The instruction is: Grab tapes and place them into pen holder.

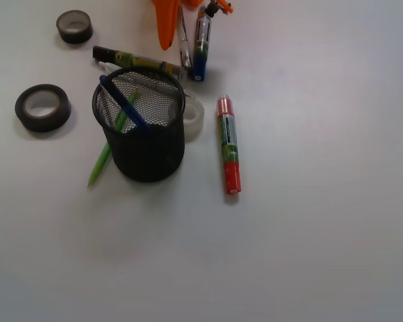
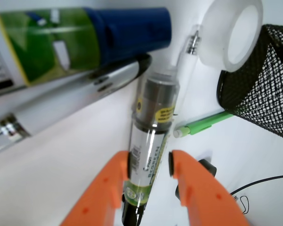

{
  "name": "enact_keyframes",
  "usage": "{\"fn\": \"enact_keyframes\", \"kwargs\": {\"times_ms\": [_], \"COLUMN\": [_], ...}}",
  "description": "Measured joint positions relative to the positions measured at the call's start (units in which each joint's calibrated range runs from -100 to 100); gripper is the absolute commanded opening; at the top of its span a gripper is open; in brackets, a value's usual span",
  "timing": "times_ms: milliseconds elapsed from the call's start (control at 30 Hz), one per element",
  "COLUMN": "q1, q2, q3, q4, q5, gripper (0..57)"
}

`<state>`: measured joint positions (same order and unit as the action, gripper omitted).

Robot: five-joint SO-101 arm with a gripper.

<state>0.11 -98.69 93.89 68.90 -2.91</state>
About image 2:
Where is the black mesh pen holder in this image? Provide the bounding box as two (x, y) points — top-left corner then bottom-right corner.
(216, 24), (283, 138)

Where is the silver metal pen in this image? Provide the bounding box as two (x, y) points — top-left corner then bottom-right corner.
(0, 54), (152, 151)

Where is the clear ballpoint pen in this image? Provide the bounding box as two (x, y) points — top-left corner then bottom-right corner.
(173, 24), (201, 121)

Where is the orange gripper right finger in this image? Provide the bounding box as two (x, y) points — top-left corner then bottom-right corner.
(168, 150), (249, 226)

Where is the translucent clear tape roll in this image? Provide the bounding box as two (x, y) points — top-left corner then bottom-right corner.
(198, 0), (263, 72)

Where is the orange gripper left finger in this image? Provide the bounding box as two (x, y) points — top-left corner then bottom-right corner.
(61, 151), (129, 226)

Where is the green plastic pen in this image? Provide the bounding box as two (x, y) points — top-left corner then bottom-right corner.
(173, 111), (233, 138)

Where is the blue green whiteboard marker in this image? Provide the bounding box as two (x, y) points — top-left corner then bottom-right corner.
(0, 7), (172, 90)

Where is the black cable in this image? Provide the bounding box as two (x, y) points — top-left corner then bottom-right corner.
(228, 173), (283, 196)

